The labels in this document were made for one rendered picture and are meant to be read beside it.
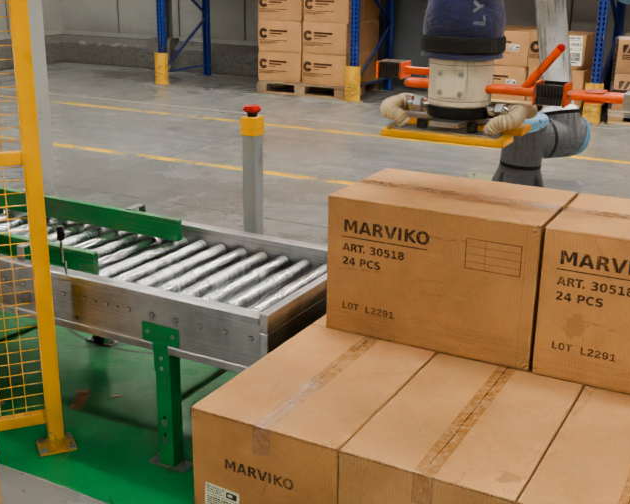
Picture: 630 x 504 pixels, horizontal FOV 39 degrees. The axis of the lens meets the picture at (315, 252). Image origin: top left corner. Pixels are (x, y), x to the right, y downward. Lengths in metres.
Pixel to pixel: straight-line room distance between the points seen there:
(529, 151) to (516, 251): 1.02
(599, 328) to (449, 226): 0.45
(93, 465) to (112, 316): 0.50
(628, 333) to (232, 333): 1.09
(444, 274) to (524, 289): 0.22
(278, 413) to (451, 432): 0.41
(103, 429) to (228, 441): 1.15
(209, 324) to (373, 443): 0.82
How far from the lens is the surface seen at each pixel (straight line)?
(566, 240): 2.30
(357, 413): 2.18
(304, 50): 10.87
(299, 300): 2.70
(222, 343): 2.68
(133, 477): 2.99
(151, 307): 2.81
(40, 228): 2.90
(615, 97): 2.39
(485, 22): 2.41
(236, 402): 2.22
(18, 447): 3.24
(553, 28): 3.49
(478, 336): 2.46
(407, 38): 11.64
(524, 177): 3.34
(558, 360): 2.41
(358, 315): 2.58
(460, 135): 2.39
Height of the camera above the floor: 1.57
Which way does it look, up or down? 18 degrees down
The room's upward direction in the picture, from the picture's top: 1 degrees clockwise
